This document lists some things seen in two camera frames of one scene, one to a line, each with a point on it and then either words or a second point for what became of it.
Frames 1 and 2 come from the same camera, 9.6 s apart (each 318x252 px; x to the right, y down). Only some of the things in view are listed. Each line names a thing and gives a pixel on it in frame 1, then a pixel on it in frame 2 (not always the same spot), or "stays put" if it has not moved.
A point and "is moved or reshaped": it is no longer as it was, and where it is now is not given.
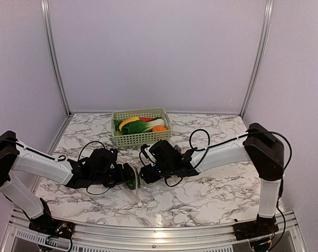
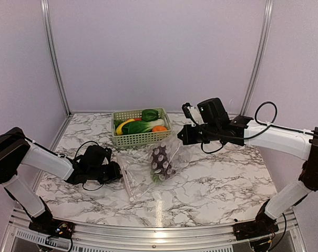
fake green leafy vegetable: (139, 126) stays put
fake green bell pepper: (131, 184) → (150, 115)
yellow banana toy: (132, 118) is moved or reshaped
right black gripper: (148, 177) → (188, 139)
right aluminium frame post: (269, 14) stays put
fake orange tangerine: (159, 128) stays put
